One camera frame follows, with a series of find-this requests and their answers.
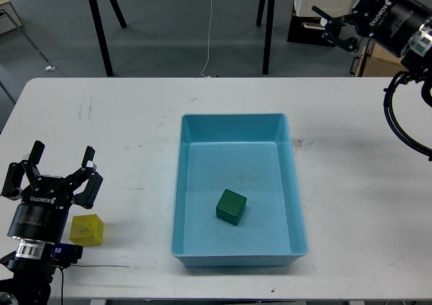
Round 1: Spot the blue wrist camera module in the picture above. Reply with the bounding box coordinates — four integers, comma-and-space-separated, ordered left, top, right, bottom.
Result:
47, 244, 83, 267

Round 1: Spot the yellow wooden block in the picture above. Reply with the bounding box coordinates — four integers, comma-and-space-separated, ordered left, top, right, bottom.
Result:
69, 214, 104, 247

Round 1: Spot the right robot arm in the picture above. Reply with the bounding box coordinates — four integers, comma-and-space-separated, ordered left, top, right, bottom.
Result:
312, 0, 431, 105

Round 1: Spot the black corrugated cable hose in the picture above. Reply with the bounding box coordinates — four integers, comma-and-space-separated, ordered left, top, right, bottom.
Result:
383, 71, 432, 161

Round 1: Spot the black table leg right rear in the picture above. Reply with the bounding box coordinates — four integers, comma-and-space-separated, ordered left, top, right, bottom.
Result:
255, 0, 266, 27

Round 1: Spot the black table leg left rear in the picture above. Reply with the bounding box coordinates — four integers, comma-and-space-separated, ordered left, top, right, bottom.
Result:
109, 0, 127, 28

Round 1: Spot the green wooden block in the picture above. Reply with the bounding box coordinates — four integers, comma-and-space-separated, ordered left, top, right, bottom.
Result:
215, 189, 247, 226

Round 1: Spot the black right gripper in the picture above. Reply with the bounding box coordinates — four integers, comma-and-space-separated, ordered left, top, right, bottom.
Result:
311, 0, 431, 57

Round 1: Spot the blue plastic tray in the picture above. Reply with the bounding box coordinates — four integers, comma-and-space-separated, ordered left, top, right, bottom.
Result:
171, 113, 308, 267

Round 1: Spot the wooden cabinet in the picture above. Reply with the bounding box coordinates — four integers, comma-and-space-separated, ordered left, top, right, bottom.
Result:
350, 40, 408, 77
1, 0, 22, 34

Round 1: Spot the wooden cabinet right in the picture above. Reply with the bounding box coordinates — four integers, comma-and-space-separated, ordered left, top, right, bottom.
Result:
350, 40, 408, 77

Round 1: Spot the black drawer box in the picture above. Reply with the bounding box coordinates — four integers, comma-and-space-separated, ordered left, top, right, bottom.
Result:
287, 8, 335, 47

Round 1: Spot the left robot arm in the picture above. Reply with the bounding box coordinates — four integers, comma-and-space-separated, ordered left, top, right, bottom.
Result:
1, 140, 103, 304

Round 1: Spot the white cable on floor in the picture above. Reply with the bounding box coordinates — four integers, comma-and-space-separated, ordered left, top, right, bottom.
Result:
200, 0, 215, 79

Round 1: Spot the wooden cabinet left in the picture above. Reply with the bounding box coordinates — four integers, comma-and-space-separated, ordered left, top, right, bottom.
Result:
1, 0, 22, 34

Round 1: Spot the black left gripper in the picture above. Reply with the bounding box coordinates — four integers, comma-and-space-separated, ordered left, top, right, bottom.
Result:
1, 140, 103, 244

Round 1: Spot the black table leg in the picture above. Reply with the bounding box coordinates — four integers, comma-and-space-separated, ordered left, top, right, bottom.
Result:
262, 0, 275, 75
88, 0, 113, 77
255, 0, 266, 27
109, 0, 127, 28

